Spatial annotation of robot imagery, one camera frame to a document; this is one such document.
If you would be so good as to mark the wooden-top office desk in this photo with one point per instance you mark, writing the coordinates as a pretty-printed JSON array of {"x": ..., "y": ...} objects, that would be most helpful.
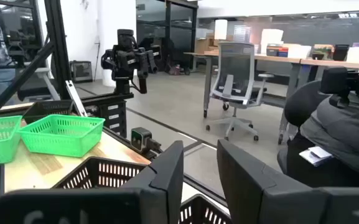
[{"x": 207, "y": 87}]

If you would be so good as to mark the black container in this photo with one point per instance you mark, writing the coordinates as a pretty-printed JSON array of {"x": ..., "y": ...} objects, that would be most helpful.
[{"x": 341, "y": 53}]

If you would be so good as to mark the white notepad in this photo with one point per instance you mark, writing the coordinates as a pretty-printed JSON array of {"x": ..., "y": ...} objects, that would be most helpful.
[{"x": 316, "y": 155}]

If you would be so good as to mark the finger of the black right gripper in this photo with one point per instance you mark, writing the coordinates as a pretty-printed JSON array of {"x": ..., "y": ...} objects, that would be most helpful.
[
  {"x": 151, "y": 62},
  {"x": 157, "y": 53}
]

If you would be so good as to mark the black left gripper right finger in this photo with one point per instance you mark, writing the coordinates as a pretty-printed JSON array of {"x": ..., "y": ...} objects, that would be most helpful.
[{"x": 275, "y": 202}]

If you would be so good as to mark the colourful printed box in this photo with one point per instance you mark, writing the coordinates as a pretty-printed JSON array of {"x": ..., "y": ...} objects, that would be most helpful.
[{"x": 322, "y": 49}]

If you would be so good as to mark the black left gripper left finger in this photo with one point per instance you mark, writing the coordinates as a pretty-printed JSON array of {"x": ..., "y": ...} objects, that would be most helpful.
[{"x": 104, "y": 208}]

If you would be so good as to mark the black office chair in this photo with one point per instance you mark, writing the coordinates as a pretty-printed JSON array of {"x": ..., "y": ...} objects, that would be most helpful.
[{"x": 300, "y": 102}]

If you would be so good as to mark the brown cardboard box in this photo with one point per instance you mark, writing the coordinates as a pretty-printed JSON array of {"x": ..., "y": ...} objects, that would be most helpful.
[{"x": 202, "y": 45}]

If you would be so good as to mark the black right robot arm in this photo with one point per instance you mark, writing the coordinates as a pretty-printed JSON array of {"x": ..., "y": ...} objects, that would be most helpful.
[{"x": 124, "y": 62}]

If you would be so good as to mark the black and red box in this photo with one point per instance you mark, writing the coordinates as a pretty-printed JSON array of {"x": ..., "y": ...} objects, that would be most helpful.
[{"x": 277, "y": 51}]

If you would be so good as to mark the black drawer unit white labels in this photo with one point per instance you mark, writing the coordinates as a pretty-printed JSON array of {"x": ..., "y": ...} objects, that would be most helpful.
[{"x": 117, "y": 124}]

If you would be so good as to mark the small black table-level camera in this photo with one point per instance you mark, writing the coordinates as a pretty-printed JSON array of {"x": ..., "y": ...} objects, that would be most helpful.
[{"x": 140, "y": 138}]

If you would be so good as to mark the grey mesh office chair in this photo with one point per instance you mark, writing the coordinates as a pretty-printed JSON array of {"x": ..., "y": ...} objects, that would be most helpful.
[{"x": 235, "y": 68}]

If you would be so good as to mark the silver metal bracket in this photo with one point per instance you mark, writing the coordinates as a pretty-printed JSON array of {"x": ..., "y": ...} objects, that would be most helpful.
[{"x": 75, "y": 99}]

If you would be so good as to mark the white step stool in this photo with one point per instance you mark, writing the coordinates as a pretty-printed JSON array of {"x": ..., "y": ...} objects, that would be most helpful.
[{"x": 40, "y": 71}]

